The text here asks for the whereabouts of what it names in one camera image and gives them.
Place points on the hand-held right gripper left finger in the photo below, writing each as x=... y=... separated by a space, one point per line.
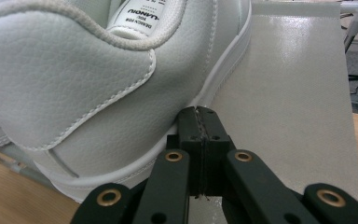
x=189 y=140

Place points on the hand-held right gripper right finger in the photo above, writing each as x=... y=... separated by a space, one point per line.
x=216 y=137

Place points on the metal two-tier shoe rack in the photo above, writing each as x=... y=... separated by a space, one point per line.
x=286 y=109

